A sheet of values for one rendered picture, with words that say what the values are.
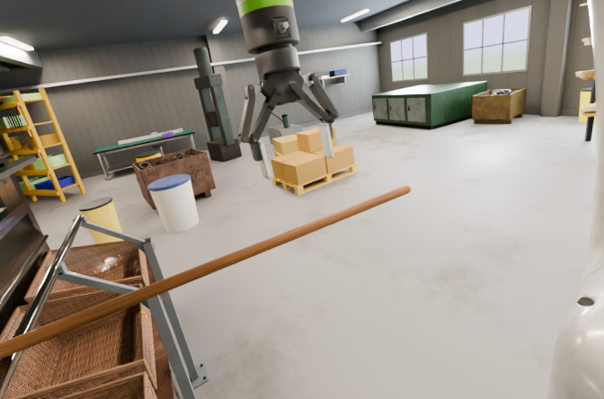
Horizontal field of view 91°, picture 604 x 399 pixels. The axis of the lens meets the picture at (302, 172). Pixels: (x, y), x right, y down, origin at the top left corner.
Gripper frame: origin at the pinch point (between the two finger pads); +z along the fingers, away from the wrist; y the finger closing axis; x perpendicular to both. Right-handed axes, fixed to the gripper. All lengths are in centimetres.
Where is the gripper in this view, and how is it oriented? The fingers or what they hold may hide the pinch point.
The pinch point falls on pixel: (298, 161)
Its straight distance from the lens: 57.0
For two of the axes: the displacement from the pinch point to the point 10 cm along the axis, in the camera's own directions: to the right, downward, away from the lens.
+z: 2.0, 9.4, 2.7
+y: 8.7, -3.0, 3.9
